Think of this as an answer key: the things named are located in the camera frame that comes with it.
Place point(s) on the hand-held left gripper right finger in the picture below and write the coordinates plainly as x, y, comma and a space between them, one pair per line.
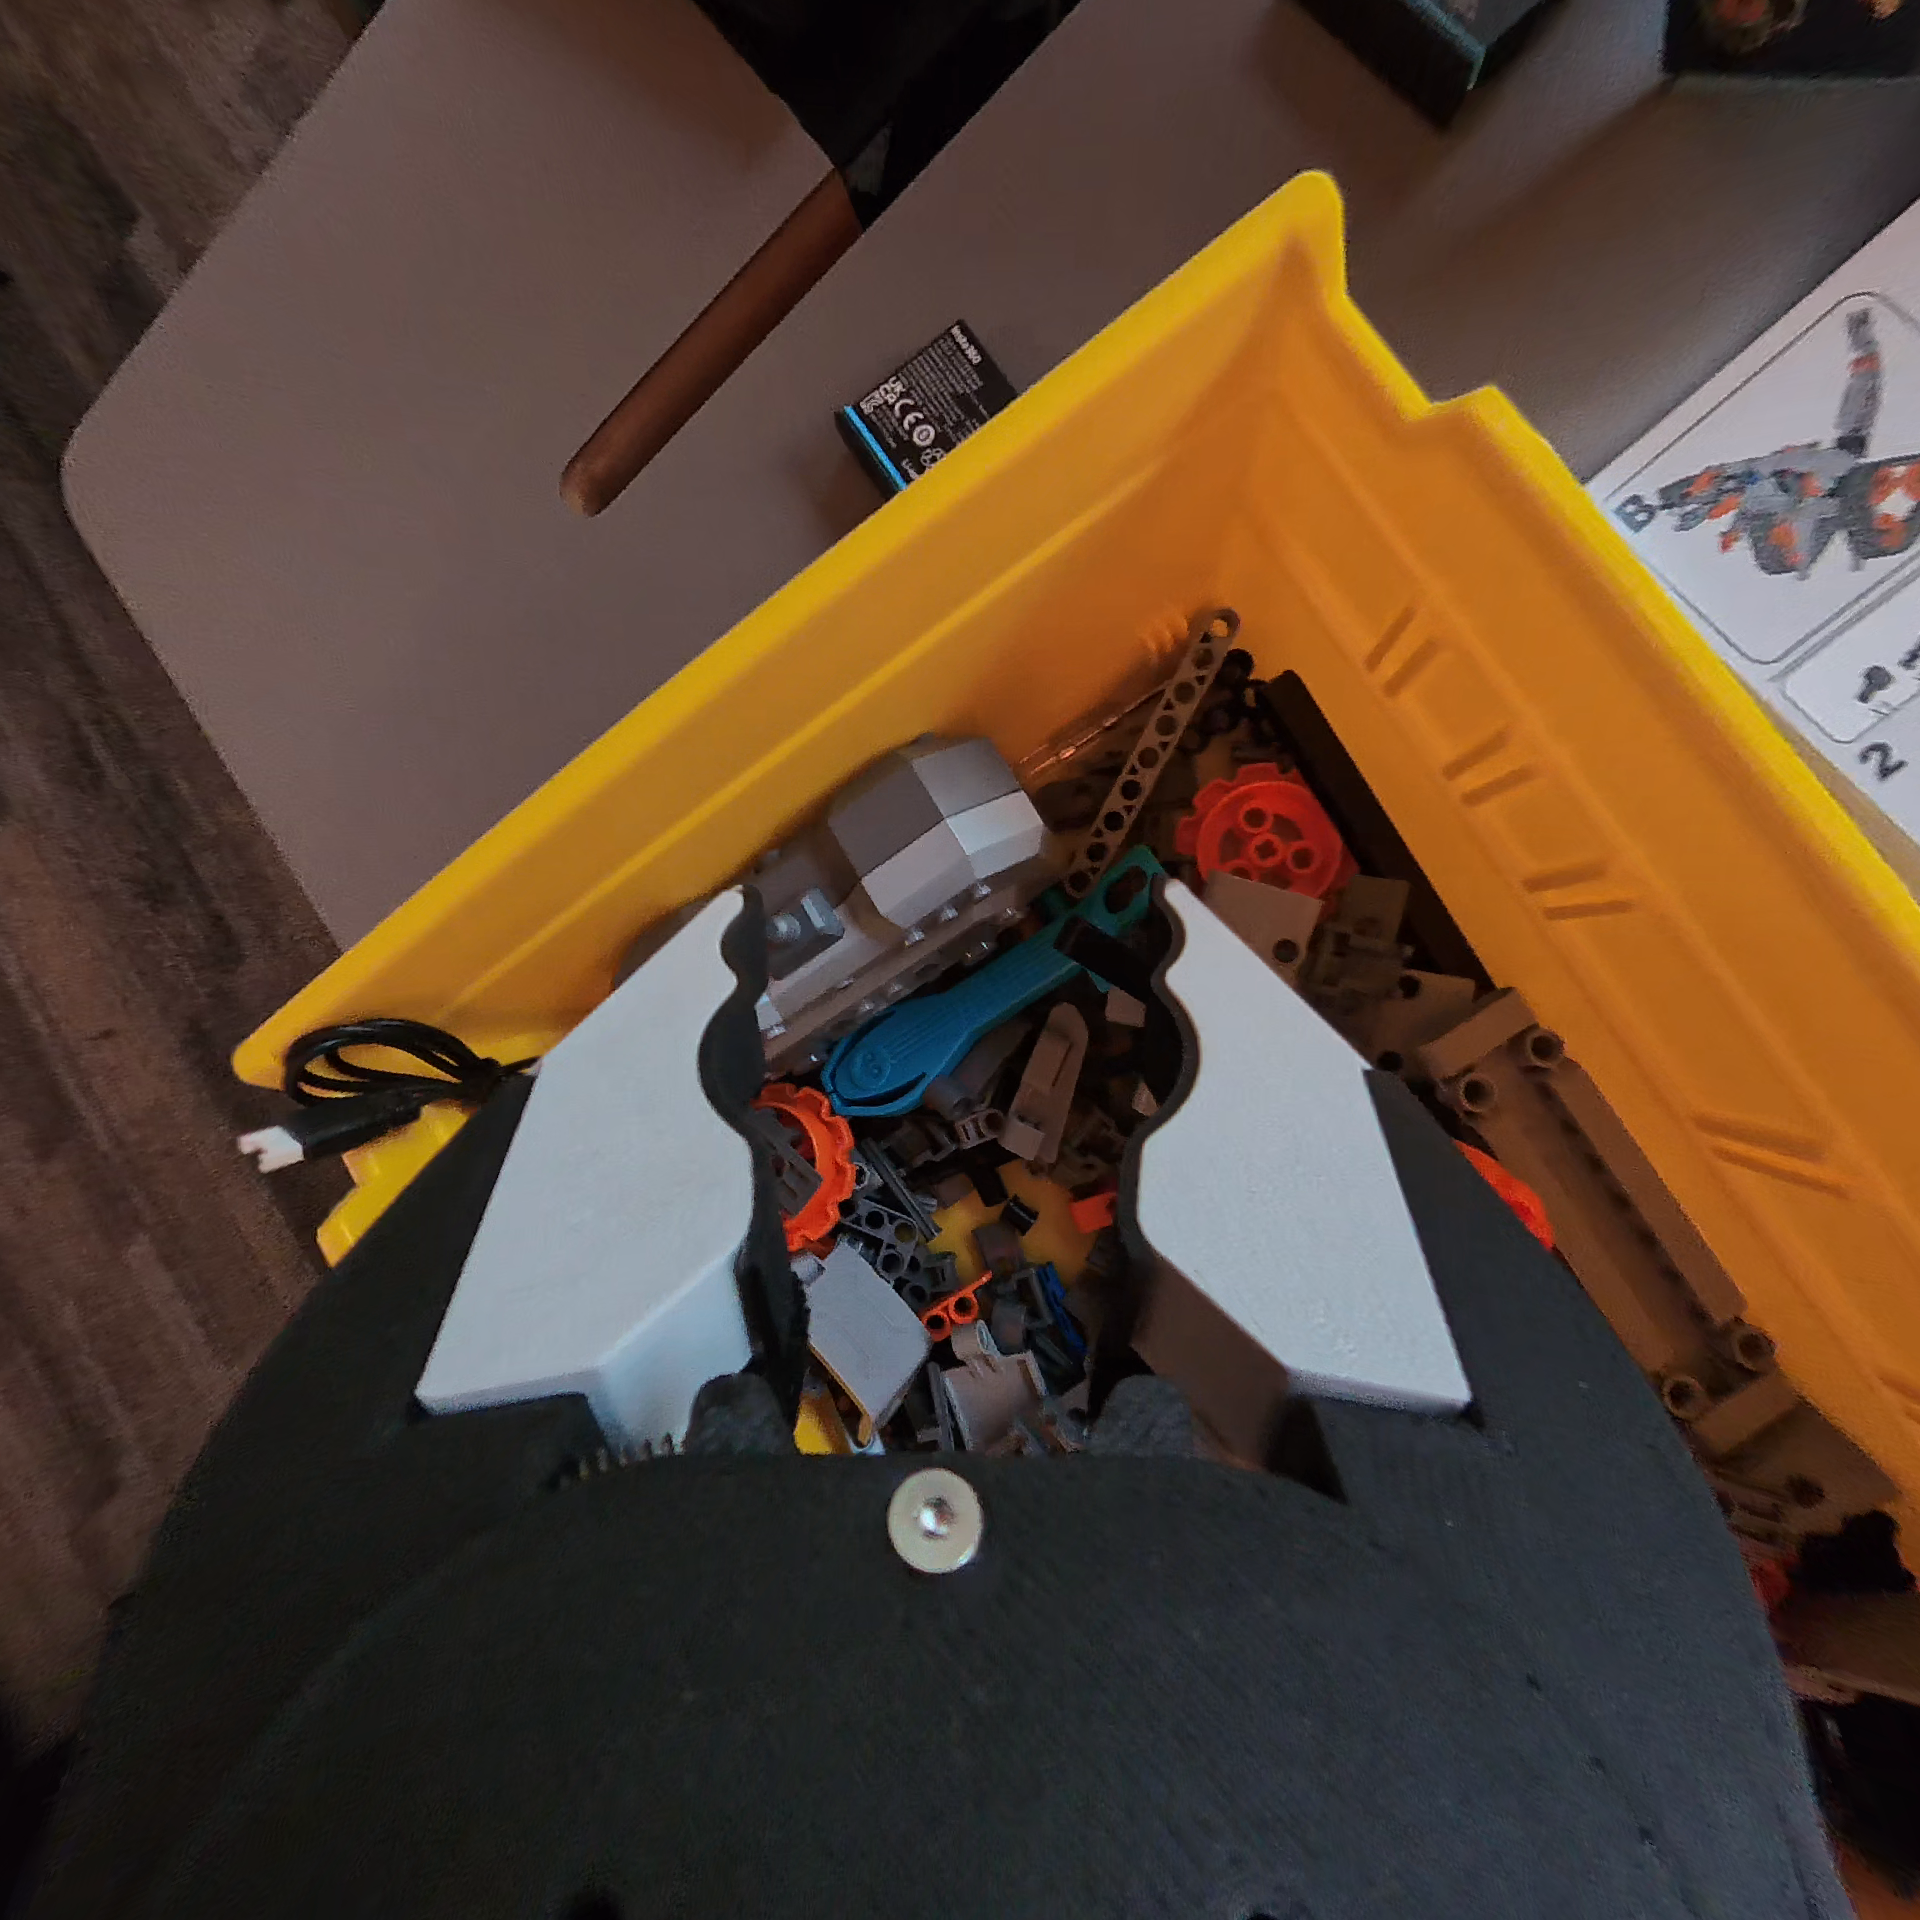
1291, 1231

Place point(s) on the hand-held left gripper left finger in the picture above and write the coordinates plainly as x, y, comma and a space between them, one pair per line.
601, 1231

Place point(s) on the pile of toy building parts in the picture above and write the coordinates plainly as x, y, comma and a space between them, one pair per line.
1020, 1141

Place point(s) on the brown wooden bar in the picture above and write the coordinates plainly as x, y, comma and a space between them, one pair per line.
705, 344

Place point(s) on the teal brick separator tool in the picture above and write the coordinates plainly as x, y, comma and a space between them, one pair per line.
961, 1020

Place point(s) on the yellow plastic bin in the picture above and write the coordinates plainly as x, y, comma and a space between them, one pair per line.
1501, 601

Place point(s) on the orange toy wheel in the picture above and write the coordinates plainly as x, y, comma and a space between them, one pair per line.
819, 1170
1269, 832

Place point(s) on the grey white toy motor block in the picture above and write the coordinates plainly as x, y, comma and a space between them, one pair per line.
930, 841

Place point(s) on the black box with blue edge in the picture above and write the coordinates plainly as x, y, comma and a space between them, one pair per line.
930, 405

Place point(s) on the dark printed cardboard box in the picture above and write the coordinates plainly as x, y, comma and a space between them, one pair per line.
1784, 30

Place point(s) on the small black printed box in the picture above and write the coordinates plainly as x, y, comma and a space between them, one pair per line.
1411, 44

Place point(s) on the building instruction booklet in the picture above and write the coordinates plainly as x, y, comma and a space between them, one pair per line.
1801, 524

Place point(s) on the black glossy panel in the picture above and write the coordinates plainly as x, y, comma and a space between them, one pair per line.
871, 75

